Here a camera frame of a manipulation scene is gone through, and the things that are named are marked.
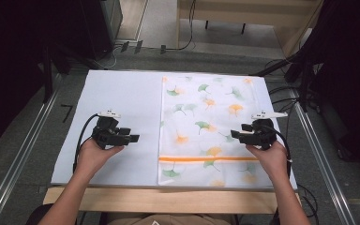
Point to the white table cover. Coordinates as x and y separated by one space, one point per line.
122 93

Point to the black metal stand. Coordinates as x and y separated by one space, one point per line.
296 67
47 78

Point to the black cabinet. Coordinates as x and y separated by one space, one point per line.
97 28

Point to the wooden table edge board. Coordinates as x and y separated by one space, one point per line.
168 200

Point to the black curtain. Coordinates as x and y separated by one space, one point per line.
9 62
350 78

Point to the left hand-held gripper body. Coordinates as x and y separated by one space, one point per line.
106 137

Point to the light wooden furniture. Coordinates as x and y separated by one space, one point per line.
247 11

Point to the white leaf-printed cloth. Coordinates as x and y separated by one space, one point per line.
206 125

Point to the person's right hand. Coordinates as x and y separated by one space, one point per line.
273 161

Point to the person's beige clothing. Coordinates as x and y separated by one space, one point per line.
175 219

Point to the person's left hand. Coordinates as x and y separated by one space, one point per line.
92 157

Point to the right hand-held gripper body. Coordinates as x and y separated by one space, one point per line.
262 136

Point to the aluminium floor rail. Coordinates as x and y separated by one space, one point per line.
15 162
318 150

